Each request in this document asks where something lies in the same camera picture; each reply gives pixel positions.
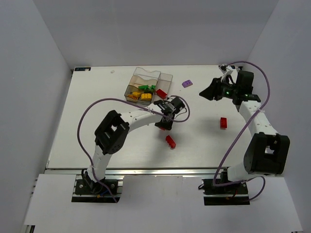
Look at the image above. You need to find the clear long drawer box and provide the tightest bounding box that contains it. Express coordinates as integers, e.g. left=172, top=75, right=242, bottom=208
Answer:
left=155, top=73, right=173, bottom=100

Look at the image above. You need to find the yellow rounded lego brick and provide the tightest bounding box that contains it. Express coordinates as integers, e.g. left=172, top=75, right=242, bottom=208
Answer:
left=140, top=93, right=152, bottom=101

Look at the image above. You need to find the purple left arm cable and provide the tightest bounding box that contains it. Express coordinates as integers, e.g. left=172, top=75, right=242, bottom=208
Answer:
left=77, top=96, right=190, bottom=203

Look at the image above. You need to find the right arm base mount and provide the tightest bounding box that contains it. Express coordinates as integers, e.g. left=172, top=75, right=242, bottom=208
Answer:
left=198, top=169, right=250, bottom=206

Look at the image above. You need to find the clear stepped organizer tray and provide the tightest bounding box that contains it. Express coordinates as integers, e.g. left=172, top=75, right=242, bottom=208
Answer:
left=124, top=67, right=161, bottom=105

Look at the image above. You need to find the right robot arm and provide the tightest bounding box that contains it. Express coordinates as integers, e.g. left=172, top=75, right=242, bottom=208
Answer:
left=199, top=70, right=290, bottom=186

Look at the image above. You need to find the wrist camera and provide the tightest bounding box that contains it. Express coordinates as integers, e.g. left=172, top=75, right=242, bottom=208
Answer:
left=154, top=97, right=185, bottom=116
left=218, top=64, right=235, bottom=82

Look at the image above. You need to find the aluminium front rail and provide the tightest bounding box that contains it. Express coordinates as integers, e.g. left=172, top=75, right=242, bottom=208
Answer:
left=45, top=167, right=234, bottom=176

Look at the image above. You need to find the yellow 2x4 lego brick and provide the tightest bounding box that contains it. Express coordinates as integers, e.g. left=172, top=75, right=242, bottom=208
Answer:
left=132, top=92, right=142, bottom=98

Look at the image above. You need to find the purple sloped lego brick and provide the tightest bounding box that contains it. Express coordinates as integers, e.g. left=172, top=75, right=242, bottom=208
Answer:
left=182, top=80, right=193, bottom=88

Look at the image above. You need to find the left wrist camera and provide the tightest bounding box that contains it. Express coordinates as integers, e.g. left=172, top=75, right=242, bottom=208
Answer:
left=154, top=97, right=185, bottom=116

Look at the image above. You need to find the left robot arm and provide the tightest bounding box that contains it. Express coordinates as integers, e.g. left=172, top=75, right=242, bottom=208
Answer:
left=83, top=96, right=188, bottom=186

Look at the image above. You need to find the green 2x2 lego brick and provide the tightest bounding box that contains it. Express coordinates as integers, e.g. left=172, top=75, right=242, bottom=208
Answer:
left=138, top=85, right=149, bottom=90

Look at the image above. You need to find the red curved lego brick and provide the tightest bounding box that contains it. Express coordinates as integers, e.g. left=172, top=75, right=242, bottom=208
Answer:
left=155, top=89, right=167, bottom=100

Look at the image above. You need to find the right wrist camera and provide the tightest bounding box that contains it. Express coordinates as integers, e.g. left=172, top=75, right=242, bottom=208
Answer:
left=218, top=64, right=235, bottom=82

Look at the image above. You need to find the dark label sticker left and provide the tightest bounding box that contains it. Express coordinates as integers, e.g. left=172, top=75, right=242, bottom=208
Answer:
left=74, top=67, right=91, bottom=72

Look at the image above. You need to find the red lego brick far right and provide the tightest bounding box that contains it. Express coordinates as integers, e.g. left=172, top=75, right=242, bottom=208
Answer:
left=220, top=117, right=227, bottom=129

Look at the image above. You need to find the yellow upside-down lego brick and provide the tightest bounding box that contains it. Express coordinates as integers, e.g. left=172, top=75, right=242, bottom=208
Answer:
left=128, top=95, right=139, bottom=101

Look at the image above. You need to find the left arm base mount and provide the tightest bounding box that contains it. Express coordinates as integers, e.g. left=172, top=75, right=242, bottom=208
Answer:
left=71, top=169, right=121, bottom=203

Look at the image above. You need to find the red 2x4 lego on side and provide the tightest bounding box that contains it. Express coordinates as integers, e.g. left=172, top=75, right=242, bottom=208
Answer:
left=165, top=135, right=176, bottom=149

